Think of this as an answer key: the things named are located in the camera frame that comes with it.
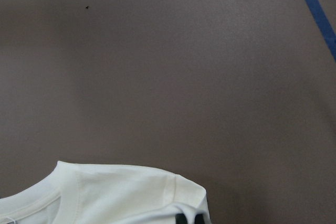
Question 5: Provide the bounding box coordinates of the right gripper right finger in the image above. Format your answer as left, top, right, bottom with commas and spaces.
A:
194, 214, 205, 224

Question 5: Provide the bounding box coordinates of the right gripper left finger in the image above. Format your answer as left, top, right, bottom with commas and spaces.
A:
175, 214, 187, 224

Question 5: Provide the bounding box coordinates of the white long-sleeve cat shirt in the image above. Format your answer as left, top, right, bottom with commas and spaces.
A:
1, 161, 211, 223

